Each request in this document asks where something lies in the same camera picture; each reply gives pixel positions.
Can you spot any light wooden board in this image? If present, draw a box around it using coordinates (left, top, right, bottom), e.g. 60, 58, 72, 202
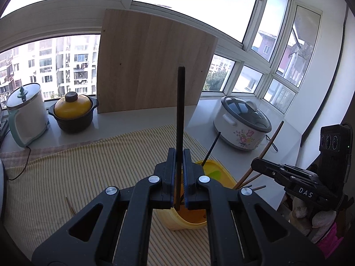
97, 8, 219, 114

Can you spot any dark brown chopstick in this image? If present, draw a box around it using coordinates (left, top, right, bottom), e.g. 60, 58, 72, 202
173, 66, 185, 210

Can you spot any yellow pot lid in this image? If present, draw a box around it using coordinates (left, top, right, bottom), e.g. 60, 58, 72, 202
54, 91, 93, 119

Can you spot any plaid beige cloth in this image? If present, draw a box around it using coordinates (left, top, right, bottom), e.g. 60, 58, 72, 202
0, 137, 97, 169

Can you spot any black ceramic pot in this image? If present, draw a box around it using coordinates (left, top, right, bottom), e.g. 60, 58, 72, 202
48, 98, 99, 133

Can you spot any teal and white electric cooker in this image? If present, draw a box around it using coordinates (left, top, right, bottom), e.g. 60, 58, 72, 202
6, 82, 50, 148

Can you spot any white window frame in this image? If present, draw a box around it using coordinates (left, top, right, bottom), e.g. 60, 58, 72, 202
0, 0, 323, 114

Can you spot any brown wooden chopstick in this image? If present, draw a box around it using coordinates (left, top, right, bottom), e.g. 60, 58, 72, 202
241, 172, 262, 186
234, 121, 284, 189

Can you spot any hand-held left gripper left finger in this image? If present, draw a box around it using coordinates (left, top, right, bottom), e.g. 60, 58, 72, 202
31, 147, 177, 266

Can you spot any beige lumpy object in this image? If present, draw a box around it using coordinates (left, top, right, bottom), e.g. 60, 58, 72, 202
288, 197, 337, 244

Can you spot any pink cloth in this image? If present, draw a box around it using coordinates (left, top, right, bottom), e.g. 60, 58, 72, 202
316, 222, 340, 258

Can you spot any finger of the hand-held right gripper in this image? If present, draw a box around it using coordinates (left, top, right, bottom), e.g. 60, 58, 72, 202
251, 158, 320, 187

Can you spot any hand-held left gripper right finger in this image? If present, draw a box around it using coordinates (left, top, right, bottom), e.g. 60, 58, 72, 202
182, 149, 325, 266

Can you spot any black power cable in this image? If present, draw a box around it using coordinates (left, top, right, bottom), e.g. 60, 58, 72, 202
7, 145, 32, 181

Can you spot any rice cooker black cord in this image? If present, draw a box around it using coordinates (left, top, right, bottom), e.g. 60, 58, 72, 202
265, 134, 278, 153

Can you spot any yellow plastic cup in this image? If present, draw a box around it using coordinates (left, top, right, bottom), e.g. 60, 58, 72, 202
154, 159, 236, 232

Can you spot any striped tablecloth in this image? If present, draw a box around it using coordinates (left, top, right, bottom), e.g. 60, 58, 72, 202
0, 124, 286, 266

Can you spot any white floral rice cooker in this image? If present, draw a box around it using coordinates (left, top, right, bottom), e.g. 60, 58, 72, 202
213, 96, 273, 151

